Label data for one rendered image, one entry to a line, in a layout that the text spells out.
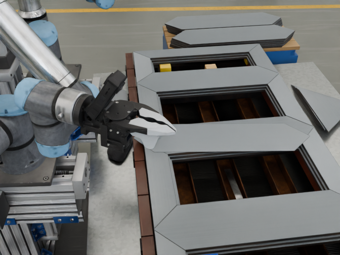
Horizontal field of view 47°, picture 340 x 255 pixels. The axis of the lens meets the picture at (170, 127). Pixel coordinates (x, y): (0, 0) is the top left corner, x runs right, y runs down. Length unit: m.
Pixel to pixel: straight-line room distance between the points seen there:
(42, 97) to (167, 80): 1.22
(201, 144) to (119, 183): 0.39
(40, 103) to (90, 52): 3.28
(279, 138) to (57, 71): 1.02
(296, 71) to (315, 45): 2.07
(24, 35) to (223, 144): 0.94
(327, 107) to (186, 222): 1.02
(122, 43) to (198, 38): 1.93
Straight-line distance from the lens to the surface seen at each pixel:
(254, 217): 1.40
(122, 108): 0.81
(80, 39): 4.42
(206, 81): 2.02
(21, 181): 1.31
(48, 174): 1.30
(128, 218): 1.60
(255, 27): 2.62
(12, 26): 1.02
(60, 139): 0.95
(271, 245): 1.37
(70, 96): 0.85
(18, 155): 1.30
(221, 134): 1.69
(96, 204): 1.66
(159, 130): 0.77
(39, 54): 1.02
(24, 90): 0.90
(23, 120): 1.24
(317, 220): 1.45
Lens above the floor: 1.93
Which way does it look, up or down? 39 degrees down
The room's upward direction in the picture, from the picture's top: straight up
